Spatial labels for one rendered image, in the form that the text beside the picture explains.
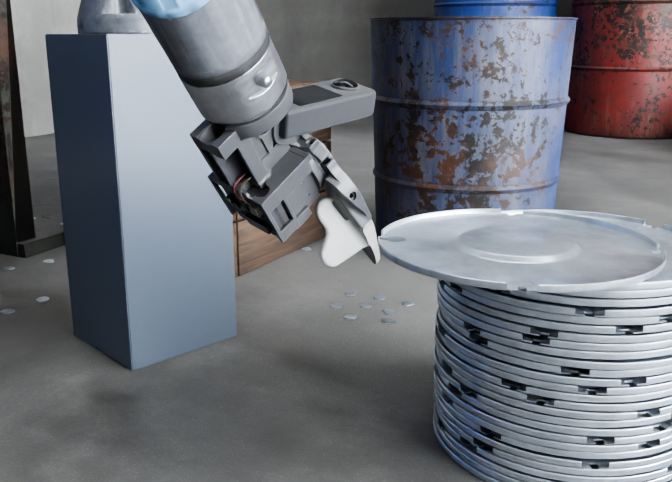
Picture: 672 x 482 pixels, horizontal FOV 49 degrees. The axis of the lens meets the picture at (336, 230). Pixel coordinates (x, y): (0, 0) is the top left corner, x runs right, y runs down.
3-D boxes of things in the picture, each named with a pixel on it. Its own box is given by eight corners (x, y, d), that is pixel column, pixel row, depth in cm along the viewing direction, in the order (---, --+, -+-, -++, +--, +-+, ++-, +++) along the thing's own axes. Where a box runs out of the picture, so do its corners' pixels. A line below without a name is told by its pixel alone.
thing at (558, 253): (635, 220, 89) (635, 214, 89) (700, 303, 62) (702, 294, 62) (394, 210, 95) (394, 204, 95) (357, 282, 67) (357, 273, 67)
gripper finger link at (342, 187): (341, 229, 70) (284, 160, 66) (353, 216, 70) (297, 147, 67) (369, 232, 65) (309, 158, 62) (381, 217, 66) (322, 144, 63)
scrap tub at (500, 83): (573, 231, 175) (591, 19, 163) (538, 284, 139) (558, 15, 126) (405, 213, 193) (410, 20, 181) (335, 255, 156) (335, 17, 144)
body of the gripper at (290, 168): (231, 217, 69) (172, 124, 60) (292, 154, 71) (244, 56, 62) (288, 249, 64) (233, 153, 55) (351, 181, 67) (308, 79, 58)
